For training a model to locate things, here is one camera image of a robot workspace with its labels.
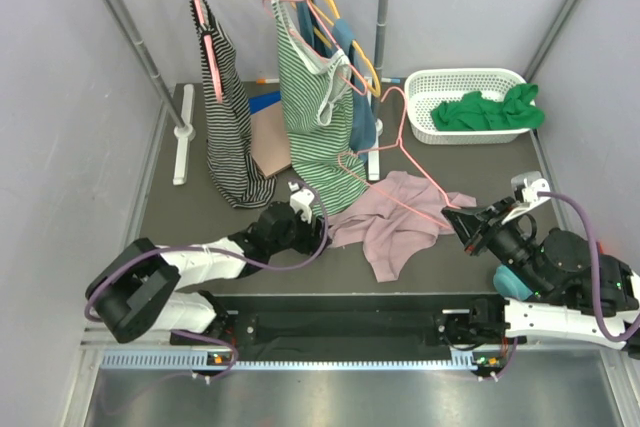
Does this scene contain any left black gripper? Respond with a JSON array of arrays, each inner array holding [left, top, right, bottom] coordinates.
[[268, 207, 331, 258]]

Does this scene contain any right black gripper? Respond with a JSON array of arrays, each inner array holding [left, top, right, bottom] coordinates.
[[441, 196, 551, 300]]

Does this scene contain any pink tank top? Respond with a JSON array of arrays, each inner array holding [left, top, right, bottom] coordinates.
[[329, 171, 476, 283]]

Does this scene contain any pink hanger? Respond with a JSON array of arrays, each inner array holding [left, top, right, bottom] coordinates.
[[337, 85, 457, 229], [262, 0, 380, 105], [192, 0, 223, 103]]

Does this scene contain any yellow hanger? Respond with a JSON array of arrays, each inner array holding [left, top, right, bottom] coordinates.
[[281, 0, 381, 97]]

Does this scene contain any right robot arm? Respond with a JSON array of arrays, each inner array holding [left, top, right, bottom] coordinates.
[[442, 197, 639, 359]]

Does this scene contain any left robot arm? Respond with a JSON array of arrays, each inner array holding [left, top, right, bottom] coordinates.
[[85, 199, 329, 344]]

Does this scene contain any black white striped tank top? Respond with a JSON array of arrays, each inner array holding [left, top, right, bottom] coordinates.
[[189, 0, 276, 209]]

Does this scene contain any green white striped tank top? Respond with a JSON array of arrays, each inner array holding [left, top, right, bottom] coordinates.
[[270, 0, 366, 215]]

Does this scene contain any blue tank top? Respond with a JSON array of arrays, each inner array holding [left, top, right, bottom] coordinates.
[[294, 0, 380, 152]]

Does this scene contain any pink hanger under black top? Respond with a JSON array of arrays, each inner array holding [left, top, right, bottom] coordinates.
[[192, 0, 223, 103]]

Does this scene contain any pink hanger under green top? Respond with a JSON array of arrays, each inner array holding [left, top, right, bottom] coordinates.
[[262, 0, 380, 105]]

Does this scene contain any brown cardboard sheet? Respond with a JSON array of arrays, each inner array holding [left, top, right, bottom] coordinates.
[[251, 101, 291, 178]]

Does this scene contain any green garment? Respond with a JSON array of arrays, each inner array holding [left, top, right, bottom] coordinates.
[[431, 83, 546, 132]]

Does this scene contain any white plastic basket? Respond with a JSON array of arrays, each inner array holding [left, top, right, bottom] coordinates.
[[404, 68, 530, 146]]

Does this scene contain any blue flat object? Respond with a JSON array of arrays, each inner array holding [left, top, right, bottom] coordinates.
[[248, 91, 281, 115]]

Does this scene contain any orange tipped white pen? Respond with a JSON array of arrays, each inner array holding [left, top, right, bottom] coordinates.
[[256, 78, 280, 85]]

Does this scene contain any blue tipped white pen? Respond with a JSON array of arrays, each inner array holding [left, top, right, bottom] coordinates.
[[381, 77, 401, 84]]

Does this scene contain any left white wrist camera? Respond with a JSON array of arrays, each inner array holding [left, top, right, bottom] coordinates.
[[288, 181, 314, 224]]

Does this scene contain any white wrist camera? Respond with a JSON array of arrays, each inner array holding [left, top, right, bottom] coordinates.
[[288, 181, 314, 224], [501, 171, 551, 225]]

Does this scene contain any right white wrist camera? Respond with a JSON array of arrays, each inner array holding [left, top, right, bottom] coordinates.
[[501, 171, 551, 225]]

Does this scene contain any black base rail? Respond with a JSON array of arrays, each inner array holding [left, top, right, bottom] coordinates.
[[169, 294, 531, 361]]

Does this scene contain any white slotted cable duct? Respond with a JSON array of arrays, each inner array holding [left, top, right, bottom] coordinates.
[[100, 350, 504, 375]]

